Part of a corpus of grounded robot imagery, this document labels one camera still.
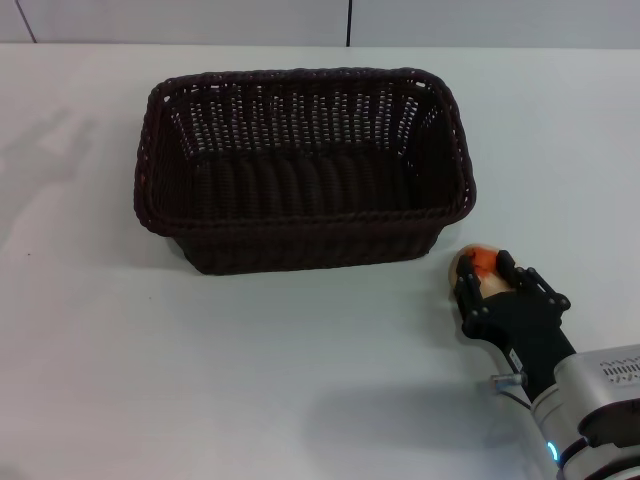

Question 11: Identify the black woven wicker basket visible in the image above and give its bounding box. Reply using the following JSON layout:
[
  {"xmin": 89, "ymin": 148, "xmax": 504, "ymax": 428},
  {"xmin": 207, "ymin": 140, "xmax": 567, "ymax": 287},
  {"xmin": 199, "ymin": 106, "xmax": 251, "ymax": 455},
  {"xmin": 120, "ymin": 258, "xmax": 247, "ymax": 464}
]
[{"xmin": 132, "ymin": 64, "xmax": 478, "ymax": 275}]

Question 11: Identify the silver cable plug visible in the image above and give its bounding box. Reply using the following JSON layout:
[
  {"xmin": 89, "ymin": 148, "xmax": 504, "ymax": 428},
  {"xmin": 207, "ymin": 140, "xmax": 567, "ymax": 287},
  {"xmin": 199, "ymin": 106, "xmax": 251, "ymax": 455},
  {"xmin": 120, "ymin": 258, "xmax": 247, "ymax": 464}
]
[{"xmin": 490, "ymin": 371, "xmax": 528, "ymax": 397}]

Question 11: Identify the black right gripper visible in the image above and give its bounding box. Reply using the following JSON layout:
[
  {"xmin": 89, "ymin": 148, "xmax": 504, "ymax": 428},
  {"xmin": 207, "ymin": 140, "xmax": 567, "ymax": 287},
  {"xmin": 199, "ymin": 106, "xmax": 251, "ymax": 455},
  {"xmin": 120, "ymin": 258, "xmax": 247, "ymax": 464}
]
[{"xmin": 452, "ymin": 249, "xmax": 577, "ymax": 392}]

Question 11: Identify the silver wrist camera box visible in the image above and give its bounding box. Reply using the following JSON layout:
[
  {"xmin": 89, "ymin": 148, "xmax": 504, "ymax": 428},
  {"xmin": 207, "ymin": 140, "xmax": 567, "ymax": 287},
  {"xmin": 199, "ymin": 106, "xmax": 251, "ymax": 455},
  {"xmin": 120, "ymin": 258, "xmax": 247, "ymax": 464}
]
[{"xmin": 551, "ymin": 343, "xmax": 640, "ymax": 407}]

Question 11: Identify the beige bun with orange top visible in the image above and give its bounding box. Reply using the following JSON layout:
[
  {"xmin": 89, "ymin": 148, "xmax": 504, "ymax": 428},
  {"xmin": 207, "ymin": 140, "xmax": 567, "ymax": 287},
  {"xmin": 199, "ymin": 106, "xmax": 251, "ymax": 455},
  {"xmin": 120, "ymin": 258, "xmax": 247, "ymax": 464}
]
[{"xmin": 448, "ymin": 243, "xmax": 521, "ymax": 297}]

